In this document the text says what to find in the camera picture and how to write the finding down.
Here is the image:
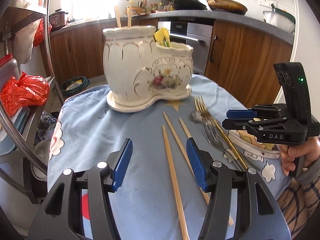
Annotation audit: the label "silver fork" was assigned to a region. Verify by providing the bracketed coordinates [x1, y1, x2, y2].
[202, 118, 245, 171]

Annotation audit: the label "wooden chopstick four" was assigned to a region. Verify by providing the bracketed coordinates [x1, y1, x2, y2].
[162, 112, 211, 205]

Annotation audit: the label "gold fork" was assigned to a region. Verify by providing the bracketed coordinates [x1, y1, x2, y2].
[194, 96, 248, 171]

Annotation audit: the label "silver flower spoon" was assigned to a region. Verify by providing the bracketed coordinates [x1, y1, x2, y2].
[190, 111, 202, 123]

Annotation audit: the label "wooden chopstick five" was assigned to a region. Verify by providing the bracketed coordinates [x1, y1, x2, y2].
[179, 118, 234, 226]

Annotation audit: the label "wooden chopstick three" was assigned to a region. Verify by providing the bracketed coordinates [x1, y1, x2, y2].
[162, 125, 190, 240]

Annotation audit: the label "yellow tulip plastic spoon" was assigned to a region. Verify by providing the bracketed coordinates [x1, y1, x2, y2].
[154, 28, 170, 46]

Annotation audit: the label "wooden chopstick two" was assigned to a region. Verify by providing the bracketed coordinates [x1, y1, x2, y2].
[127, 0, 133, 28]

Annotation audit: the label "wooden chopstick one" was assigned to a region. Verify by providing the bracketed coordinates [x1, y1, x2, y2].
[114, 5, 121, 28]

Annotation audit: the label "wooden kitchen cabinets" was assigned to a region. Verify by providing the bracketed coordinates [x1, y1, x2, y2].
[50, 12, 293, 107]

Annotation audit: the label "person's right hand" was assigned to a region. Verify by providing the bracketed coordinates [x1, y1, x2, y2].
[278, 137, 319, 176]

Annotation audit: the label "blue cartoon tablecloth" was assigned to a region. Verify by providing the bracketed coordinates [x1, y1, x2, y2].
[47, 73, 288, 240]

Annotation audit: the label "stainless steel oven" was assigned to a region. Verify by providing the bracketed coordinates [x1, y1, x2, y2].
[158, 21, 213, 75]

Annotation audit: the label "trash bin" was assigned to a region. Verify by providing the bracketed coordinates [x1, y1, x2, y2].
[60, 76, 90, 99]

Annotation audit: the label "white ceramic utensil holder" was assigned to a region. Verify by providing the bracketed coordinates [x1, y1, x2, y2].
[103, 25, 194, 113]

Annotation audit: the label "wooden pan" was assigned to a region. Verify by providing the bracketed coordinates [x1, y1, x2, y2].
[206, 0, 247, 16]

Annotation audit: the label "red plastic bag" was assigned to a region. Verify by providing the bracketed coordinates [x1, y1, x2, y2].
[1, 72, 50, 116]

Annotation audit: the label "black wok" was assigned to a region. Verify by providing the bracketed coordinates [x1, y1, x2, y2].
[166, 0, 207, 10]

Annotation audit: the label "hanging red bag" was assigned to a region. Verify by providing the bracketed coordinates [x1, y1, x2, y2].
[33, 19, 44, 47]

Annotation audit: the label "rice cooker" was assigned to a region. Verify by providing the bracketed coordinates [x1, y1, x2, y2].
[49, 9, 68, 31]

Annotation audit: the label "white hanging bag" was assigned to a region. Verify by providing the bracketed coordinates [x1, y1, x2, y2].
[13, 20, 41, 64]

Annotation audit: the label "metal shelf rack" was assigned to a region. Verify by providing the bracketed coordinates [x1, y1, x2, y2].
[0, 0, 66, 176]

